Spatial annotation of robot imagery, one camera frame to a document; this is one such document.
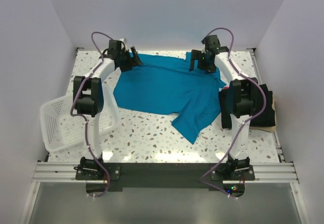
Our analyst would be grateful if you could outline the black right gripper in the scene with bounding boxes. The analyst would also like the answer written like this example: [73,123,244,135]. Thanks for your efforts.
[189,50,216,74]

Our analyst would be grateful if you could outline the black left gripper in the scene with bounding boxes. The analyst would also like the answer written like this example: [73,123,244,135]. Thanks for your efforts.
[118,47,143,72]

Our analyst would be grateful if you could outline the blue t shirt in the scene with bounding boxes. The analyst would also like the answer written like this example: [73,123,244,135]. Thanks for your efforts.
[113,52,226,144]

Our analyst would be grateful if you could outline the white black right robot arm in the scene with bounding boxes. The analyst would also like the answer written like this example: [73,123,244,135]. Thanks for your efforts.
[189,34,266,180]

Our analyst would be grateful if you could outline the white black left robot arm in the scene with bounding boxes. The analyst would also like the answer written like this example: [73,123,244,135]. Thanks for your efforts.
[70,39,143,182]

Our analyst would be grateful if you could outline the black folded t shirt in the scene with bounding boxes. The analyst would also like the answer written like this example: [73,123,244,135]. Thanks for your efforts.
[219,84,270,130]

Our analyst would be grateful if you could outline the white plastic basket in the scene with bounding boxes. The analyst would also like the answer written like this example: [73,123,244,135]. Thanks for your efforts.
[40,84,120,152]

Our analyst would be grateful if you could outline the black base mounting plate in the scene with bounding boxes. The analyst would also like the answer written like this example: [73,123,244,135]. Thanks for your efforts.
[74,160,256,194]

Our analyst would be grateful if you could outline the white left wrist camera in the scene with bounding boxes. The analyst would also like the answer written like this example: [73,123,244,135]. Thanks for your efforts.
[120,38,127,45]

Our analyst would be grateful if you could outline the aluminium extrusion rail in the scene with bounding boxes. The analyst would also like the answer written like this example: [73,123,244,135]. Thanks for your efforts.
[32,162,78,183]

